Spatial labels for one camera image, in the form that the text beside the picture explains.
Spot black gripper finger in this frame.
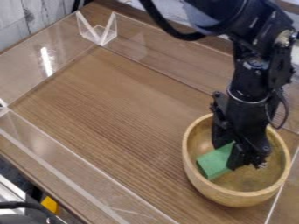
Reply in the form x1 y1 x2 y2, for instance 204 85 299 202
227 143 256 171
211 115 232 149

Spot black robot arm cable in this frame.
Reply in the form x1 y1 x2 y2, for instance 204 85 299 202
137 0 208 42

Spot clear acrylic corner bracket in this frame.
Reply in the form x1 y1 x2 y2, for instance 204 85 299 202
75 10 117 46

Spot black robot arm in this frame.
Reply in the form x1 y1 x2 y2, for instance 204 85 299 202
184 0 296 170

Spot green rectangular block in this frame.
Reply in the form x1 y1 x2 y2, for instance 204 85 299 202
195 142 235 180

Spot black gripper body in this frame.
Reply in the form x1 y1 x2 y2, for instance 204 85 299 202
210 86 287 170

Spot brown wooden bowl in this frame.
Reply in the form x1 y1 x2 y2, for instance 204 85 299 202
182 114 291 207

